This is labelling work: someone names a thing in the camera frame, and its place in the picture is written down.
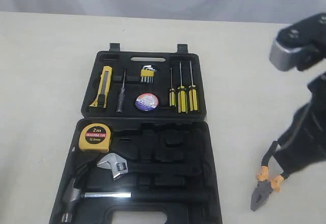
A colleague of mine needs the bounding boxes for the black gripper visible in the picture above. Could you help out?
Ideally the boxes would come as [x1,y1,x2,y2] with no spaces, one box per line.
[276,73,325,175]

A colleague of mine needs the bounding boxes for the orange black combination pliers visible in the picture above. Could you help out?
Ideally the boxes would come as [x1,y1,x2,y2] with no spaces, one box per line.
[250,141,290,211]

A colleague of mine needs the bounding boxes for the black electrical tape roll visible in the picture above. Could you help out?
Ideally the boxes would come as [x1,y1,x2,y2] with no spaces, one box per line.
[135,93,159,112]

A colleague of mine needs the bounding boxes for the yellow utility knife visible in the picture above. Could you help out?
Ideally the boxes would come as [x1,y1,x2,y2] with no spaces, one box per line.
[89,66,113,108]

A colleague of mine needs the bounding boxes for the yellow tape measure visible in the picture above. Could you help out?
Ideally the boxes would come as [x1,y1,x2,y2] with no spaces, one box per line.
[71,123,112,153]

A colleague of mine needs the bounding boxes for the black plastic tool case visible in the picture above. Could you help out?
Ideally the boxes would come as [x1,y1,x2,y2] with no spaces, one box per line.
[49,43,222,223]

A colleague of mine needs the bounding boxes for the middle yellow black screwdriver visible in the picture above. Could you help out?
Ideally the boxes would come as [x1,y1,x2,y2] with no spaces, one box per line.
[177,62,188,113]

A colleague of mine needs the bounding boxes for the short yellow black screwdriver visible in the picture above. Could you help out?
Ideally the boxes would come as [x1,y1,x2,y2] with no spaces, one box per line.
[169,67,176,107]

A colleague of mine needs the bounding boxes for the yellow hex key set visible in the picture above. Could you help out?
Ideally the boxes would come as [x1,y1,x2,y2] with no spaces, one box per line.
[140,65,156,83]

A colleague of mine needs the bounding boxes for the silver adjustable wrench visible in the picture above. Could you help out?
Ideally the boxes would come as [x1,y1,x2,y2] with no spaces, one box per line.
[96,153,128,180]

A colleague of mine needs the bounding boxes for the steel claw hammer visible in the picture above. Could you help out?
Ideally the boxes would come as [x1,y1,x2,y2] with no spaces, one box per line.
[61,178,131,223]

